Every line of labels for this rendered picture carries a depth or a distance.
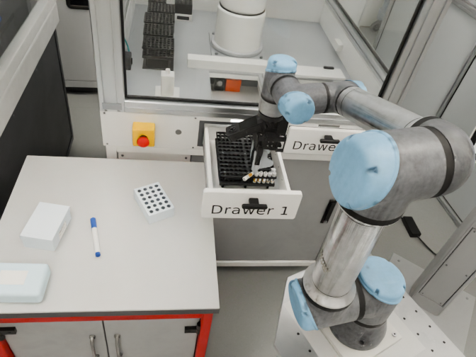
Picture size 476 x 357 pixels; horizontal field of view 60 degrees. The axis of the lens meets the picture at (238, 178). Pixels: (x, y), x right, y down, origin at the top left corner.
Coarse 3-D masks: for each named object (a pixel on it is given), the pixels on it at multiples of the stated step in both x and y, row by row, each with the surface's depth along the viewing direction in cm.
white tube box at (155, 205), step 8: (152, 184) 132; (136, 192) 128; (144, 192) 129; (152, 192) 131; (160, 192) 130; (136, 200) 130; (144, 200) 126; (152, 200) 127; (160, 200) 127; (168, 200) 128; (144, 208) 124; (152, 208) 125; (160, 208) 125; (168, 208) 125; (144, 216) 127; (152, 216) 123; (160, 216) 125; (168, 216) 127
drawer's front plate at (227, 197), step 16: (208, 192) 115; (224, 192) 116; (240, 192) 116; (256, 192) 117; (272, 192) 118; (288, 192) 119; (208, 208) 119; (224, 208) 120; (240, 208) 121; (288, 208) 123
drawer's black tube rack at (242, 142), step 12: (216, 132) 140; (216, 144) 140; (228, 144) 141; (240, 144) 141; (228, 156) 136; (240, 156) 132; (228, 168) 127; (240, 168) 128; (264, 168) 131; (228, 180) 128; (240, 180) 129; (252, 180) 129
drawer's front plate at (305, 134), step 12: (288, 132) 145; (300, 132) 144; (312, 132) 145; (324, 132) 146; (336, 132) 146; (348, 132) 147; (360, 132) 147; (288, 144) 148; (312, 144) 149; (324, 144) 149; (336, 144) 150
